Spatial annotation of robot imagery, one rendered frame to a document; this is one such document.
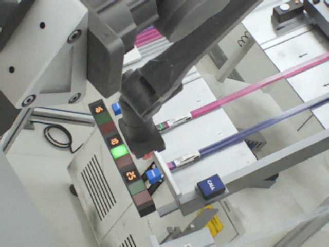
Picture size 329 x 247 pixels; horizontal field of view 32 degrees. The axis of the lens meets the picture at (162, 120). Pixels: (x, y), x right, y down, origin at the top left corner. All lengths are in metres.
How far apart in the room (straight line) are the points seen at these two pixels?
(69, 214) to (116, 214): 0.26
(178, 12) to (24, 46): 0.16
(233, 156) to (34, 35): 0.89
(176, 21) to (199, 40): 0.38
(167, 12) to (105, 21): 0.08
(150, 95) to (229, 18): 0.19
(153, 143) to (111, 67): 0.65
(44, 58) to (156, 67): 0.51
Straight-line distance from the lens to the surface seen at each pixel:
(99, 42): 0.49
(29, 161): 2.25
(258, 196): 1.71
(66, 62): 0.53
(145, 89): 1.01
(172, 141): 1.36
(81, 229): 2.13
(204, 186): 1.24
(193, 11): 0.57
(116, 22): 0.52
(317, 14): 1.56
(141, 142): 1.15
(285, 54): 1.52
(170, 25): 0.58
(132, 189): 1.32
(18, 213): 1.18
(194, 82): 1.47
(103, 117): 1.45
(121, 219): 1.93
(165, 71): 0.98
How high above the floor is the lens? 1.42
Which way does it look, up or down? 29 degrees down
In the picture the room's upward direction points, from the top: 38 degrees clockwise
